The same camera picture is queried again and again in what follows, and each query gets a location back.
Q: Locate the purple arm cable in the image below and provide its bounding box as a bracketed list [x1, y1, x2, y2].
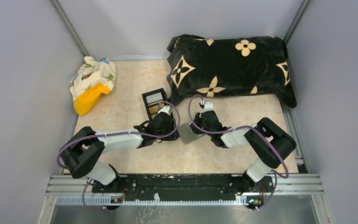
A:
[187, 94, 290, 211]
[57, 100, 181, 213]

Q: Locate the black compartment tray box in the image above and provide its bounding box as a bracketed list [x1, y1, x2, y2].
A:
[141, 88, 168, 120]

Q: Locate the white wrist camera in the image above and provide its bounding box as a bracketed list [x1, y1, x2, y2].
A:
[158, 105, 172, 115]
[199, 100, 214, 113]

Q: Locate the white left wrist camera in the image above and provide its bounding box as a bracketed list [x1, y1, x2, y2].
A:
[158, 105, 172, 115]

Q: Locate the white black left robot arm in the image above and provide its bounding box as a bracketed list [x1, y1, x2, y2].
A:
[57, 112, 179, 193]

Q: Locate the dinosaur print cloth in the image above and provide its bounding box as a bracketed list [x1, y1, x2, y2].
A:
[69, 56, 116, 100]

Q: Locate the black floral pillow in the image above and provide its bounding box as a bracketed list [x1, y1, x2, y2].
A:
[167, 35, 297, 108]

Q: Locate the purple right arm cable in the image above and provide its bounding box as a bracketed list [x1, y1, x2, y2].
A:
[187, 94, 290, 211]

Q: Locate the grey card holder wallet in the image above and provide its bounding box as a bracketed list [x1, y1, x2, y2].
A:
[178, 123, 205, 145]

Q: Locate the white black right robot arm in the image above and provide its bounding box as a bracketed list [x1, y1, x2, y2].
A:
[189, 110, 296, 192]

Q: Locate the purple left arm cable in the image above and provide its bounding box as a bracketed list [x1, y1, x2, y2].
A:
[57, 100, 181, 213]

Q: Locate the yellow cloth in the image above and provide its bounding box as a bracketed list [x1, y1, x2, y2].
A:
[74, 83, 111, 116]

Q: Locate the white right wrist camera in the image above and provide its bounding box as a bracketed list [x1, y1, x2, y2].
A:
[199, 100, 214, 113]

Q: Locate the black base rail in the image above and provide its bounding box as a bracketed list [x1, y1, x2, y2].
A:
[92, 174, 274, 202]

